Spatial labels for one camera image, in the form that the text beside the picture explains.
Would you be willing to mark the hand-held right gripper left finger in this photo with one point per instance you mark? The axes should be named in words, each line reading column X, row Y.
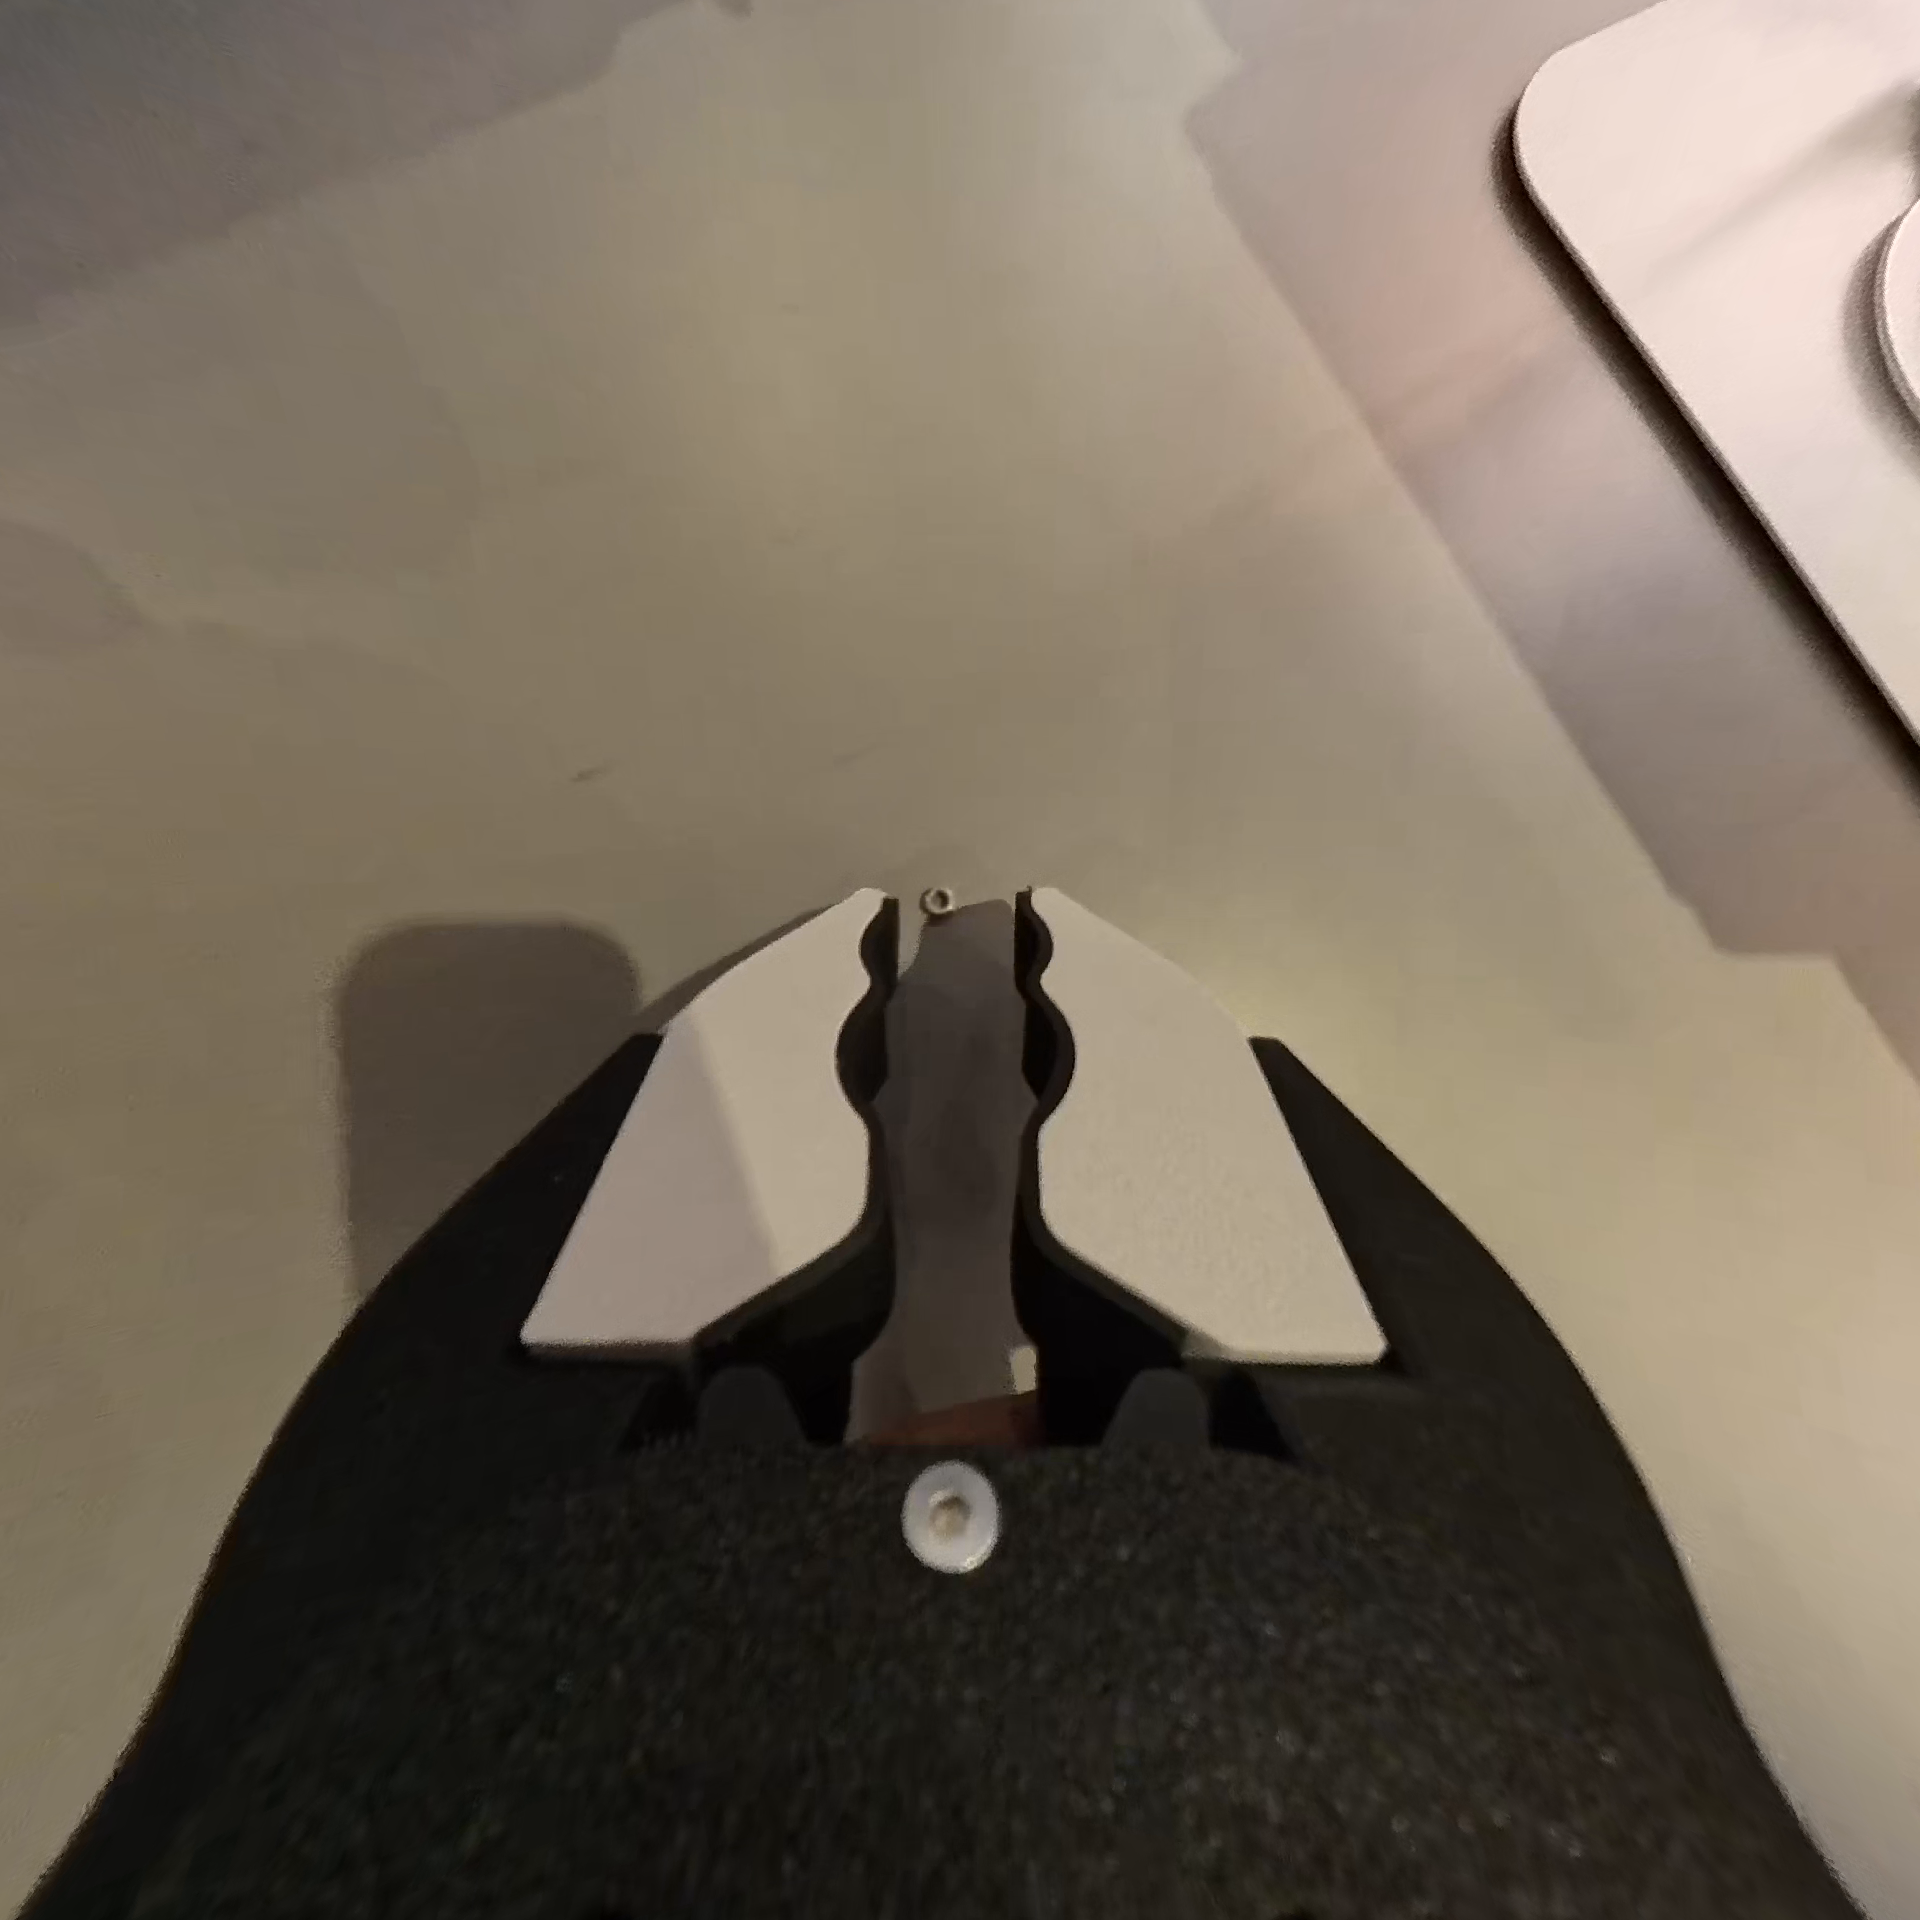
column 706, row 1172

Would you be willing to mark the white metal display stand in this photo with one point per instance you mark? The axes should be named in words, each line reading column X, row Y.
column 1695, row 228

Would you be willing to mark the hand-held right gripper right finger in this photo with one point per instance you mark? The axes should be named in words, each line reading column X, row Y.
column 1201, row 1186

